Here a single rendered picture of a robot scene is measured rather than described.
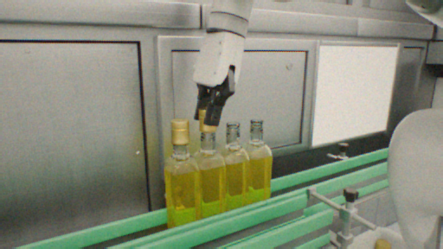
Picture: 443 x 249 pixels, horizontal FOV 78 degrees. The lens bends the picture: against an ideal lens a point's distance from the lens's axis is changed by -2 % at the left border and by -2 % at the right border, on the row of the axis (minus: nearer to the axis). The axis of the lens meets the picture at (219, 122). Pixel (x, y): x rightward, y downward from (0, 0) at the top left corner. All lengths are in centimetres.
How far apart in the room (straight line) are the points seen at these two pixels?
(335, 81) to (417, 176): 71
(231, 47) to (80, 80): 32
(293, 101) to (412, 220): 57
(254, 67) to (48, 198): 56
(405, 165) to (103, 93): 55
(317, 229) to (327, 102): 44
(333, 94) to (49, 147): 79
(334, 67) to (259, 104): 30
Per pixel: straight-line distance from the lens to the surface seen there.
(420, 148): 27
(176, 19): 65
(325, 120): 96
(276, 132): 82
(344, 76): 99
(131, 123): 67
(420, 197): 29
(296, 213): 70
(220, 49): 50
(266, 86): 77
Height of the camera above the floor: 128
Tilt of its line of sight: 14 degrees down
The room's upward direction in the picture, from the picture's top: straight up
